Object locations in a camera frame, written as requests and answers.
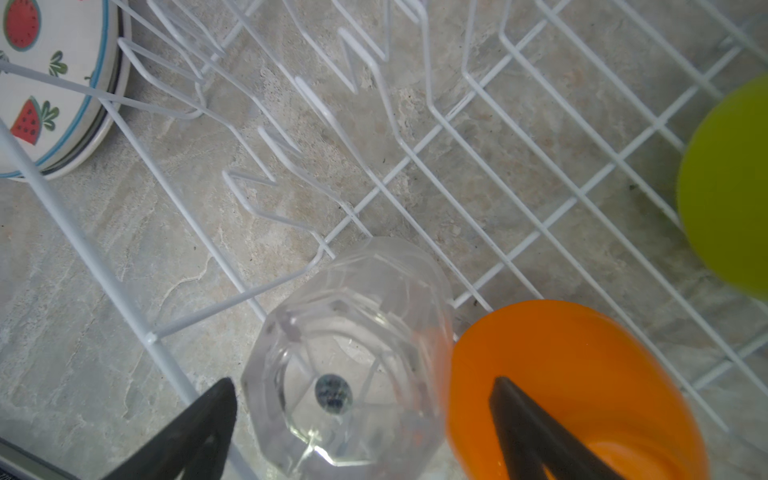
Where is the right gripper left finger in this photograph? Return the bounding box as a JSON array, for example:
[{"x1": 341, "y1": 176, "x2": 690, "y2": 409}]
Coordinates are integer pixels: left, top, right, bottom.
[{"x1": 107, "y1": 378, "x2": 237, "y2": 479}]

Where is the orange bowl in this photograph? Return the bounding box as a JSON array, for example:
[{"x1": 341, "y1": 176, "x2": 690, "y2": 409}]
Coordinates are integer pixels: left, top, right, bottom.
[{"x1": 447, "y1": 300, "x2": 710, "y2": 479}]

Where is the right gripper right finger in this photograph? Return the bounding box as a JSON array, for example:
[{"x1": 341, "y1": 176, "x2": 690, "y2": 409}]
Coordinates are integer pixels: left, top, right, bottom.
[{"x1": 489, "y1": 377, "x2": 622, "y2": 480}]

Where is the white wire dish rack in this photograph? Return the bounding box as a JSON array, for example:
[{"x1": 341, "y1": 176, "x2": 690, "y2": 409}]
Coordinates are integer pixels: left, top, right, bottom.
[{"x1": 1, "y1": 1, "x2": 767, "y2": 479}]

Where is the plate with fruit pattern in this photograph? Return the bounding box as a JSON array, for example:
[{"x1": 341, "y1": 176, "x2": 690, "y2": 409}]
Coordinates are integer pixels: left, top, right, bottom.
[{"x1": 1, "y1": 0, "x2": 126, "y2": 179}]

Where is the green bowl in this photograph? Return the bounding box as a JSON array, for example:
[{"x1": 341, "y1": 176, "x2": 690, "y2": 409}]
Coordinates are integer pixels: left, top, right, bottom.
[{"x1": 676, "y1": 75, "x2": 767, "y2": 300}]

